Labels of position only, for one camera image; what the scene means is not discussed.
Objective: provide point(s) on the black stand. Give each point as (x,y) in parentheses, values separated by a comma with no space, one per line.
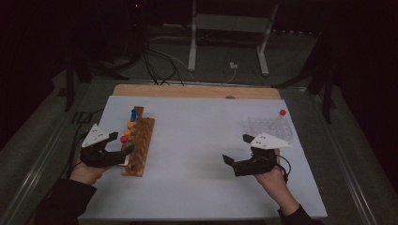
(69,84)
(327,93)

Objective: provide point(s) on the blue-capped test tube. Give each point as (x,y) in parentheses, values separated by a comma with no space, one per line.
(134,112)
(134,117)

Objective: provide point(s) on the white table mat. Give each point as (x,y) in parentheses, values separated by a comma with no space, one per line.
(194,140)

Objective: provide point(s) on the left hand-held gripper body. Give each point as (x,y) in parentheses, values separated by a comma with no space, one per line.
(97,156)

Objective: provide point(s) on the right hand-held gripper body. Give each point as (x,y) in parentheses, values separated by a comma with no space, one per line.
(256,165)

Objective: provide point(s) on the orange-capped test tube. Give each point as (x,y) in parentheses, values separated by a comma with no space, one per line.
(130,125)
(127,132)

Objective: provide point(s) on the wooden test tube rack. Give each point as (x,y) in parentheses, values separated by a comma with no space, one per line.
(144,146)

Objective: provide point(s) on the person's left hand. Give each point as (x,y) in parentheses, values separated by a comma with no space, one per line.
(84,173)

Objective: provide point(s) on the metal floor rail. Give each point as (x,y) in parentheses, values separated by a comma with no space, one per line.
(34,175)
(342,162)

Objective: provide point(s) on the person's right hand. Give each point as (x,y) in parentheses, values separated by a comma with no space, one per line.
(273,179)

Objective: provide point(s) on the white metal stand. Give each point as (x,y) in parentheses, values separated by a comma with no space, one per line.
(230,23)

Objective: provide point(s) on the clear plastic test tube rack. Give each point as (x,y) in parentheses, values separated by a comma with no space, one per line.
(272,128)

